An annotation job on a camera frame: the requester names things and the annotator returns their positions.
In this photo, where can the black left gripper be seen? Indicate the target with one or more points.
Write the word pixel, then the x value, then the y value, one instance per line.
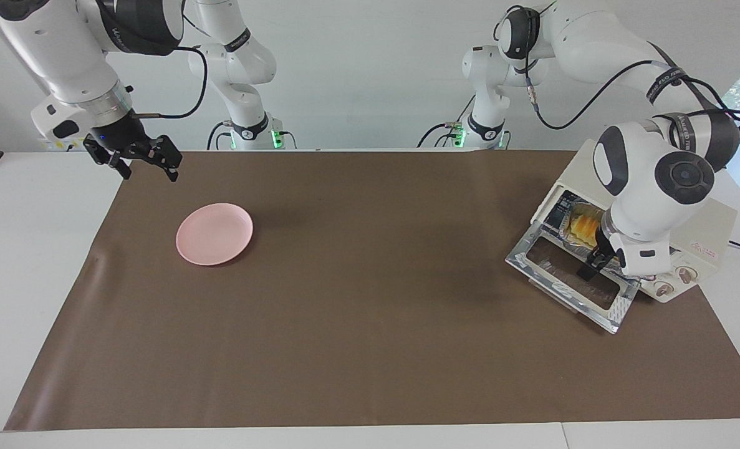
pixel 603 249

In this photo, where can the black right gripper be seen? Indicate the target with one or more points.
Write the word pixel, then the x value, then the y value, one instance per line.
pixel 123 134

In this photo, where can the aluminium foil tray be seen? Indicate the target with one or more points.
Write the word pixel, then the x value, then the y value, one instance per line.
pixel 563 232

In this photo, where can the sliced yellow bread loaf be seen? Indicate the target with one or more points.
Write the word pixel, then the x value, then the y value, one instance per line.
pixel 581 226

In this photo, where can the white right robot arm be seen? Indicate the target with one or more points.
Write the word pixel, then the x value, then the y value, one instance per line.
pixel 64 56

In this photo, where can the silver glass oven door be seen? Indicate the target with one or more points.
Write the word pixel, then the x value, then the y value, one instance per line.
pixel 557 265

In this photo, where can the round oven knob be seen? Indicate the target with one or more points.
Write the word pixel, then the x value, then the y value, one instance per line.
pixel 686 273
pixel 661 289

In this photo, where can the cream toaster oven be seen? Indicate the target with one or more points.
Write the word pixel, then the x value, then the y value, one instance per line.
pixel 712 231

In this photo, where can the pink round plate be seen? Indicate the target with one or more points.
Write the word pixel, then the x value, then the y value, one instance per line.
pixel 214 234

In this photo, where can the brown table mat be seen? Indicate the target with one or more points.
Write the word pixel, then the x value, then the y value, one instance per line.
pixel 370 324

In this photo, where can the white wall socket box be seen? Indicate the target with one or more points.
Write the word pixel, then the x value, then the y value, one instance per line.
pixel 55 144

